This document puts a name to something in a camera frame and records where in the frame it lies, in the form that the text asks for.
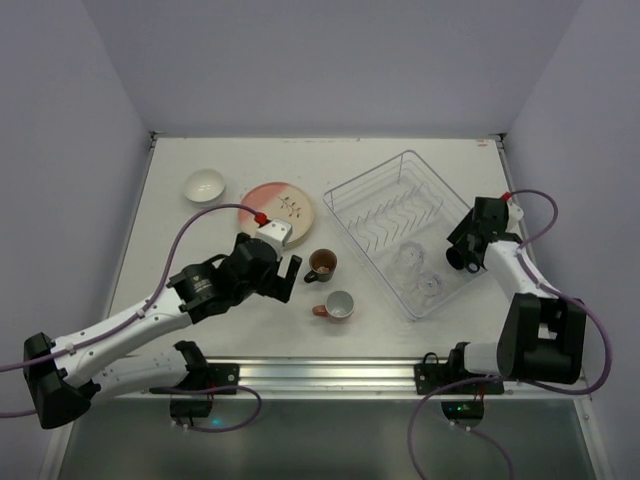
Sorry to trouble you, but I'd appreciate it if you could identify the white wire dish rack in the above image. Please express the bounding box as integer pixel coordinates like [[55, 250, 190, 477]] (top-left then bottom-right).
[[323, 150, 480, 319]]

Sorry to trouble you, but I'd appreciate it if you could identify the black mug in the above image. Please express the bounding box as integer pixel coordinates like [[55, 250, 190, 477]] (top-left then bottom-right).
[[304, 249, 338, 284]]

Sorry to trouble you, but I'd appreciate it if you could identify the white ceramic bowl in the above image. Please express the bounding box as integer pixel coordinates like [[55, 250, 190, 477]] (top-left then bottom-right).
[[182, 169, 226, 208]]

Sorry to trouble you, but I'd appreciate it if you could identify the blue mug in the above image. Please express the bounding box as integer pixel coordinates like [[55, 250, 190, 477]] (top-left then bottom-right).
[[445, 246, 469, 271]]

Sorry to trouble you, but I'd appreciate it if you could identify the cream plate yellow patch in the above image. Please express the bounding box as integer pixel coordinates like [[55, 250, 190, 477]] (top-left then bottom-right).
[[285, 231, 312, 249]]

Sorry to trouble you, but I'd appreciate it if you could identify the cream plate green patch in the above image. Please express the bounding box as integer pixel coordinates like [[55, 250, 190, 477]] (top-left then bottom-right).
[[285, 228, 314, 249]]

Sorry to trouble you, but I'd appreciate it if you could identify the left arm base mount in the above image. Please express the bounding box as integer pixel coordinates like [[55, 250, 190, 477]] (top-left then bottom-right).
[[169, 363, 240, 426]]

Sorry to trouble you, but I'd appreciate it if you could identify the cream plate orange patch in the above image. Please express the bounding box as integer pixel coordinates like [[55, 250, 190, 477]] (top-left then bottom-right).
[[241, 182, 315, 231]]

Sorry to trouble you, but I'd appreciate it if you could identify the aluminium mounting rail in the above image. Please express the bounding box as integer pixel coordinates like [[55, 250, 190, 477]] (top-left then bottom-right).
[[62, 355, 591, 401]]

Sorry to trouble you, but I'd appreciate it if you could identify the clear glass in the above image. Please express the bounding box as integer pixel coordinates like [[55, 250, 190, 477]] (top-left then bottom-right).
[[412, 270, 445, 304], [393, 241, 425, 274]]

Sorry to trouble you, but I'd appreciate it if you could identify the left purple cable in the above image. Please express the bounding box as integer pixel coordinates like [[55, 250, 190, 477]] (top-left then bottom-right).
[[0, 203, 266, 434]]

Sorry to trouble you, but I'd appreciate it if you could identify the pink mug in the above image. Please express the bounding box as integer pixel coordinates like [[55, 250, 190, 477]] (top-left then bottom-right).
[[312, 291, 355, 322]]

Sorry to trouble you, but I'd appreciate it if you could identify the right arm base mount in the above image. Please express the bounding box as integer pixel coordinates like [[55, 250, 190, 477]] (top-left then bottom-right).
[[414, 352, 485, 428]]

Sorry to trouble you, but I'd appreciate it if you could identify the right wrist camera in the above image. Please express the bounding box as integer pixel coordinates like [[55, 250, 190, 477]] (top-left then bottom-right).
[[506, 199, 524, 233]]

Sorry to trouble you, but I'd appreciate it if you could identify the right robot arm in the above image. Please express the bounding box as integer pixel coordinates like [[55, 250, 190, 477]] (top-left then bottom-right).
[[446, 197, 586, 385]]

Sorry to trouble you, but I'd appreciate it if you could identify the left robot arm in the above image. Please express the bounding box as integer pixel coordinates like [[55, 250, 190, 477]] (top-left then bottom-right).
[[21, 220, 301, 430]]

